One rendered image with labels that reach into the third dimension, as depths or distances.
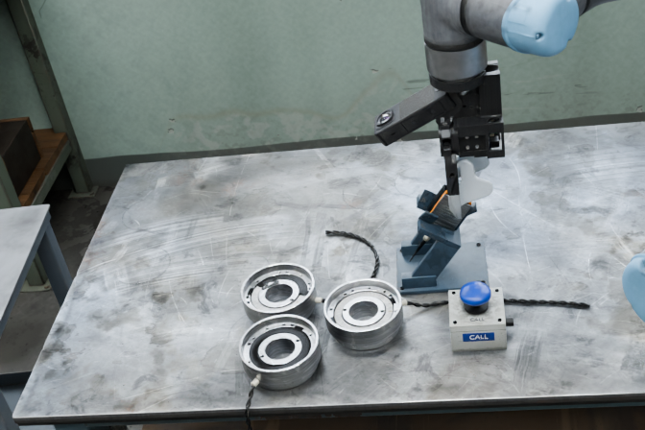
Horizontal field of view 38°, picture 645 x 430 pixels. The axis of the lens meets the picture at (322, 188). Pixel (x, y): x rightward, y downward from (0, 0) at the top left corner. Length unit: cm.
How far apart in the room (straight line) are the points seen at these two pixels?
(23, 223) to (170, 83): 118
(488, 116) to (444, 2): 18
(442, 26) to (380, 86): 179
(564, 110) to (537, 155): 140
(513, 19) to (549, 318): 43
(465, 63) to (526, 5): 14
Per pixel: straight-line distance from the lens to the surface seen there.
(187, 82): 299
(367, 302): 130
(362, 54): 287
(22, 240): 189
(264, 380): 123
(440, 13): 112
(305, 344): 125
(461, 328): 122
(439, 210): 130
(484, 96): 120
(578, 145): 162
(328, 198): 155
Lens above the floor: 169
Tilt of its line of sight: 34 degrees down
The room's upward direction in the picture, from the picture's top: 11 degrees counter-clockwise
